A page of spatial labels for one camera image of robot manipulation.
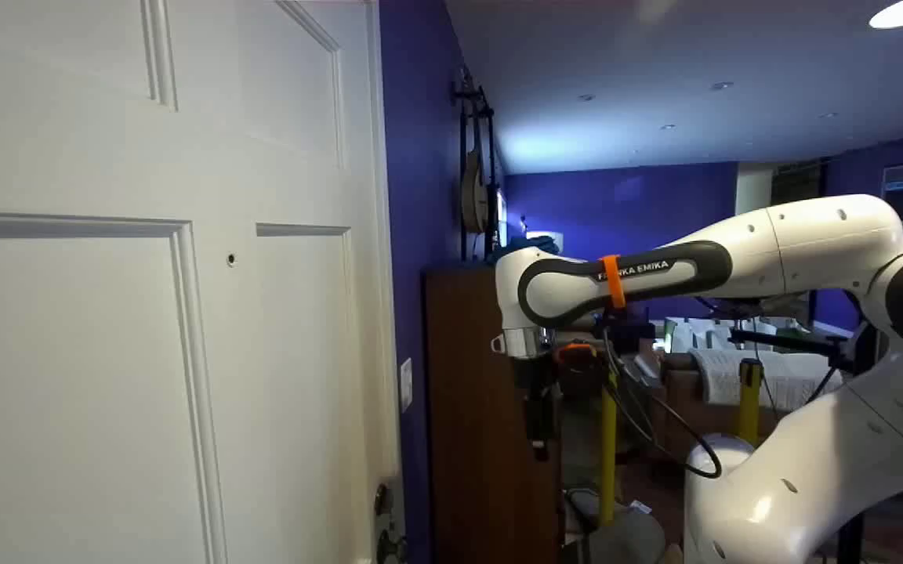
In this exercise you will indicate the dark wooden wall panel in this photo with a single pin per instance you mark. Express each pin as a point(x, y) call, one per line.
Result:
point(797, 180)

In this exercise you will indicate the black metal wall ornament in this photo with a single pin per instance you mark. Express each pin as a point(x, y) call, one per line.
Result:
point(470, 189)

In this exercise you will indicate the brown wooden cabinet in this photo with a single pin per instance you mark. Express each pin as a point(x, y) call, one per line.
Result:
point(470, 417)

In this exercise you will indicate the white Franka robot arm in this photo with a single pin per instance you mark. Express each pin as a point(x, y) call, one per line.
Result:
point(816, 245)

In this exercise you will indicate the white panel door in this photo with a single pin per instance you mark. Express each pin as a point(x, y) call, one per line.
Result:
point(75, 365)

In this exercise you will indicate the white light switch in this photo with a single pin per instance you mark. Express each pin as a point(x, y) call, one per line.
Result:
point(405, 379)

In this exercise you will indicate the round brass door knob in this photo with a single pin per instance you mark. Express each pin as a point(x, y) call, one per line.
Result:
point(389, 546)

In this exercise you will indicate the small brass deadbolt knob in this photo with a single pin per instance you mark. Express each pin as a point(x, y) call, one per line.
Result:
point(382, 502)

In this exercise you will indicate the grey stand base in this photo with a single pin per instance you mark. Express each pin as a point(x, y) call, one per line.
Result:
point(620, 535)

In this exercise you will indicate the short yellow pole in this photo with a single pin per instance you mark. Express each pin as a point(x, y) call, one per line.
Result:
point(750, 402)

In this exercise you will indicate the white covered table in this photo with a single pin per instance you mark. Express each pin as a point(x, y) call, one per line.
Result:
point(775, 370)

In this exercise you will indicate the tall yellow pole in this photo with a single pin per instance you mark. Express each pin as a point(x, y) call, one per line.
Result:
point(608, 448)

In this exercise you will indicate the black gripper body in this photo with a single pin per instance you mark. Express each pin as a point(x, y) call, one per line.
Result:
point(540, 410)

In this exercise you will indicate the orange camera mount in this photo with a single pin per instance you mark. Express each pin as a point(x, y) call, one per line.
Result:
point(577, 353)

